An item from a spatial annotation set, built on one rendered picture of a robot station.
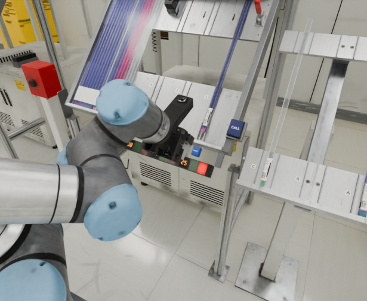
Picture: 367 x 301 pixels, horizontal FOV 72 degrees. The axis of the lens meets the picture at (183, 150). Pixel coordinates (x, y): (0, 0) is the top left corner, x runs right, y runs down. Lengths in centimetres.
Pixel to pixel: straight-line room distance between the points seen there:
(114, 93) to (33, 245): 32
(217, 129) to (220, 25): 37
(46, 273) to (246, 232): 116
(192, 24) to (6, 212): 87
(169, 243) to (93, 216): 111
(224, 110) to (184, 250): 81
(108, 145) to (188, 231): 109
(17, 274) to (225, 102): 67
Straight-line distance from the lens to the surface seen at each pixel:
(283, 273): 141
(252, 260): 140
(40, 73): 145
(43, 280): 50
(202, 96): 87
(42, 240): 57
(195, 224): 149
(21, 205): 33
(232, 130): 76
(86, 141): 44
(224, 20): 100
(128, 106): 40
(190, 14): 106
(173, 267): 135
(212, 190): 138
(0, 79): 225
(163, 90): 93
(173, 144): 59
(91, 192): 34
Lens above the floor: 118
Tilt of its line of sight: 36 degrees down
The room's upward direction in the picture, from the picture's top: straight up
